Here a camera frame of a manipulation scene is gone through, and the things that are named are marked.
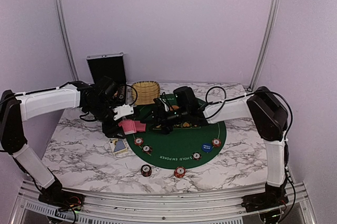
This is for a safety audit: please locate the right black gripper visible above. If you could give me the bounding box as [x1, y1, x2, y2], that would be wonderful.
[140, 106, 189, 135]

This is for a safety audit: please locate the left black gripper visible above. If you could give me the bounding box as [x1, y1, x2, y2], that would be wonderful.
[85, 100, 126, 139]

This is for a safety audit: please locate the dealt card seat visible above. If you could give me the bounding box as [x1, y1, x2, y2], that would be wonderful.
[134, 121, 146, 133]

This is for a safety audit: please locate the red playing card deck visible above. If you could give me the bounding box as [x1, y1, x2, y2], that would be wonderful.
[118, 120, 137, 135]

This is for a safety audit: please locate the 100 chip stack bottom mat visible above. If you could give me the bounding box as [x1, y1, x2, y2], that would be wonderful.
[192, 152, 202, 160]

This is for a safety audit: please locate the blue small blind button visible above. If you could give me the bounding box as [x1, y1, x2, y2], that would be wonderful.
[201, 143, 213, 153]

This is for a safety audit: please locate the black red 100 chip stack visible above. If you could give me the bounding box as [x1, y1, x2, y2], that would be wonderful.
[141, 164, 152, 177]

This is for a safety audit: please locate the red tan 5 chip stack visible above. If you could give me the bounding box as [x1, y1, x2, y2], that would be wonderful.
[174, 166, 186, 178]

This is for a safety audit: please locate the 5 chip stack mat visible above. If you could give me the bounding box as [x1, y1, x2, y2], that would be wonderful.
[212, 138, 222, 148]

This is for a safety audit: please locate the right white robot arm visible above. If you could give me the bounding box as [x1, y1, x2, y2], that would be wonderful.
[150, 86, 293, 207]

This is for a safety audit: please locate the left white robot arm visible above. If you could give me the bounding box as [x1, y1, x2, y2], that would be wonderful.
[1, 80, 134, 206]

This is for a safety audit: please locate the right chip row in case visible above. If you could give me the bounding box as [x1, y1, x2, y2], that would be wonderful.
[117, 85, 126, 104]

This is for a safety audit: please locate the woven bamboo basket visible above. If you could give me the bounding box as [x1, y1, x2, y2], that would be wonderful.
[131, 81, 161, 106]

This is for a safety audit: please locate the round green poker mat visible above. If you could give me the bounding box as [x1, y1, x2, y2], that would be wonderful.
[126, 121, 227, 170]

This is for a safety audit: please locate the playing card box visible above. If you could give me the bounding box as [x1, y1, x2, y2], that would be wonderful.
[109, 138, 128, 156]

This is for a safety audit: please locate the aluminium poker case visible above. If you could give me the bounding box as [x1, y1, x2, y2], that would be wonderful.
[86, 52, 127, 105]

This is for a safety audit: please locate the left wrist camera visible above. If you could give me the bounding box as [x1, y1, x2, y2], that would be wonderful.
[113, 104, 134, 121]

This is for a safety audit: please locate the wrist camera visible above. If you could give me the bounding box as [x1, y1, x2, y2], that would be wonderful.
[113, 104, 134, 121]
[173, 86, 199, 115]

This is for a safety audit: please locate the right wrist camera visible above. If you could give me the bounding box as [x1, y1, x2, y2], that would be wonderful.
[173, 86, 199, 115]

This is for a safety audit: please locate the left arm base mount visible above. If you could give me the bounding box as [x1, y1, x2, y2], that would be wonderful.
[38, 188, 85, 211]

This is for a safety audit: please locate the aluminium front rail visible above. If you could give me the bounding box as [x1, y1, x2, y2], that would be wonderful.
[10, 181, 316, 223]

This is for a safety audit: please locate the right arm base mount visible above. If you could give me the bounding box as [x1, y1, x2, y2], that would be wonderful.
[241, 191, 289, 212]

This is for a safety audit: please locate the left aluminium frame post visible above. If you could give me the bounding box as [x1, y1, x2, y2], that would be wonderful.
[54, 0, 79, 81]

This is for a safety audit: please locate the aluminium frame post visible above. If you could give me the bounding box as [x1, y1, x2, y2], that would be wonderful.
[247, 0, 280, 90]
[54, 0, 79, 81]

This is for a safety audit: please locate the right aluminium frame post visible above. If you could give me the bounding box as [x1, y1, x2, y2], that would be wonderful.
[247, 0, 280, 90]

